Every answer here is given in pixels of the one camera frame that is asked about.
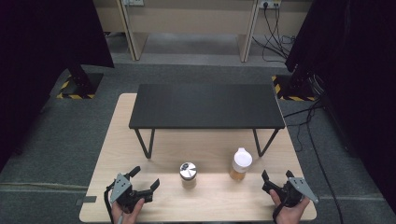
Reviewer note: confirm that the person's left hand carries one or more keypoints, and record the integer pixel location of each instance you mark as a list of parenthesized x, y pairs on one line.
[(129, 217)]

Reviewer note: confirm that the glass jar with silver lid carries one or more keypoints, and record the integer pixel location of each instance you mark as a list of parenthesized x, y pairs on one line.
[(188, 174)]

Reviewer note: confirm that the beige desk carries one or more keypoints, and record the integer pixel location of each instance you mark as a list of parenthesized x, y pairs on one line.
[(193, 18)]

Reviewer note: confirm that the grey floor tape piece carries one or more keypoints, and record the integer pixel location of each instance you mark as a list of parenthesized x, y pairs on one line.
[(87, 200)]

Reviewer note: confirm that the stand with striped base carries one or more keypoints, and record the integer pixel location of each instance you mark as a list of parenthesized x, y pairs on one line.
[(295, 88), (81, 85)]

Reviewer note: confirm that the black raised shelf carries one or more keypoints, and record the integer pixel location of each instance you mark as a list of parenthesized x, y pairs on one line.
[(205, 105)]

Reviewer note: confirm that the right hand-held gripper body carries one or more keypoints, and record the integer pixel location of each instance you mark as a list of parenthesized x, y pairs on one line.
[(292, 193)]

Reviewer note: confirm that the black curtain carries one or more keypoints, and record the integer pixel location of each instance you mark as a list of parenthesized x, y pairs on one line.
[(40, 62), (351, 77)]

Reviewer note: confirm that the person's right hand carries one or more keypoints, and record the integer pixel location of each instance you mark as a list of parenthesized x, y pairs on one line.
[(291, 214)]

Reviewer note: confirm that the white wall socket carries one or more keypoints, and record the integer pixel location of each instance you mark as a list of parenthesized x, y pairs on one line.
[(134, 2), (270, 3)]

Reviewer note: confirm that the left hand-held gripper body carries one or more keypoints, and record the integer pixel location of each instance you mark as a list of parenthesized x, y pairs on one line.
[(121, 188)]

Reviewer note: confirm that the clear bottle with white lid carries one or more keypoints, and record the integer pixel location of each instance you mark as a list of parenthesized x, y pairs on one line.
[(241, 163)]

